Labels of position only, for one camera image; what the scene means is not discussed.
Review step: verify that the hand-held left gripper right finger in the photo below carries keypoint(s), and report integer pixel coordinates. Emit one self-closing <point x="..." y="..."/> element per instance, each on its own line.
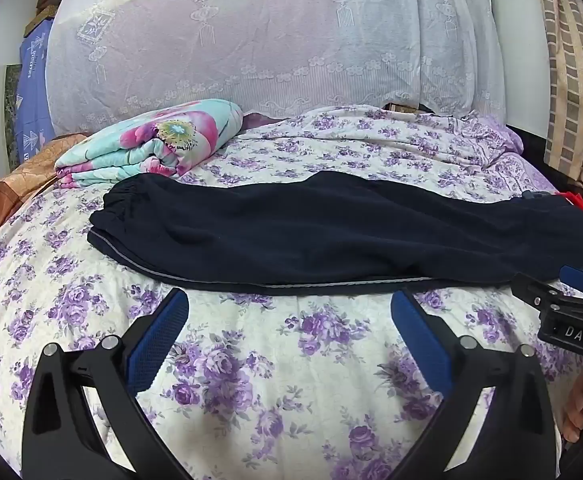
<point x="421" y="340"/>

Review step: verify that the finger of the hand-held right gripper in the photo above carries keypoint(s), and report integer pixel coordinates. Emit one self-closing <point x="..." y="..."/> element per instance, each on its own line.
<point x="579" y="279"/>
<point x="541" y="292"/>

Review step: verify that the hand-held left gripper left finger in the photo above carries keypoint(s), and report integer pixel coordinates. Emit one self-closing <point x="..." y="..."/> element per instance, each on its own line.
<point x="156" y="340"/>

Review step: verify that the dark navy pants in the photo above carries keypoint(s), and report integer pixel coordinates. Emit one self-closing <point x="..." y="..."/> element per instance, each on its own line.
<point x="321" y="230"/>

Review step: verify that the purple floral bedsheet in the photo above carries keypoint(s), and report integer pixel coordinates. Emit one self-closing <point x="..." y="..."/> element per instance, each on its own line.
<point x="271" y="370"/>

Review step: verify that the lavender patterned cloth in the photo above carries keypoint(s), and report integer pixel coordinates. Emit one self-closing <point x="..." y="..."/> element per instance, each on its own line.
<point x="511" y="160"/>

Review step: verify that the beige striped curtain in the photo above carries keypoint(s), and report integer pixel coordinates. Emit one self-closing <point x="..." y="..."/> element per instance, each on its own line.
<point x="571" y="85"/>

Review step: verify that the brown satin pillow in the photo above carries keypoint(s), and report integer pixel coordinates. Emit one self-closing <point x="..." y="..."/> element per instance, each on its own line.
<point x="21" y="175"/>

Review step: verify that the dark purple cloth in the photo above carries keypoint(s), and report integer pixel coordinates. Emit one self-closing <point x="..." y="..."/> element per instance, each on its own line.
<point x="256" y="120"/>

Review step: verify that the blue printed bag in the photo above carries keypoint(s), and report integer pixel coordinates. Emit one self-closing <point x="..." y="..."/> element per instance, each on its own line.
<point x="31" y="100"/>

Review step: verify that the white lace mosquito net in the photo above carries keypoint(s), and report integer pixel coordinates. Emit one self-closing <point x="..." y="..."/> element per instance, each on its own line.
<point x="271" y="35"/>

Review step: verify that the brown cardboard box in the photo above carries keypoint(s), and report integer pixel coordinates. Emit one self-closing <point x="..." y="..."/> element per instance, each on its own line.
<point x="46" y="10"/>

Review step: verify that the brown wooden bed frame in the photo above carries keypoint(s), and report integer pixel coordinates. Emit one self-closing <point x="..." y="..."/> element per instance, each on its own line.
<point x="396" y="107"/>

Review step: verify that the wall picture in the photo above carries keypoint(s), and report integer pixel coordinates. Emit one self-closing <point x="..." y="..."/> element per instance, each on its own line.
<point x="11" y="95"/>

